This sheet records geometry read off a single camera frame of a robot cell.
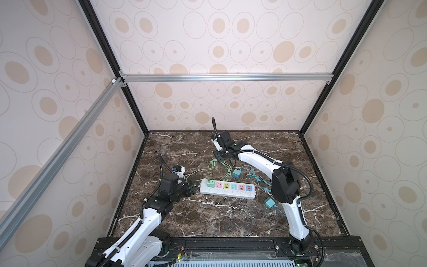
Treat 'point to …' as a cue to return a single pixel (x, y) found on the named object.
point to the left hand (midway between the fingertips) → (199, 182)
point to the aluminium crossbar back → (251, 78)
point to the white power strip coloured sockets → (228, 189)
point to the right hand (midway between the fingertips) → (226, 151)
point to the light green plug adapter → (211, 184)
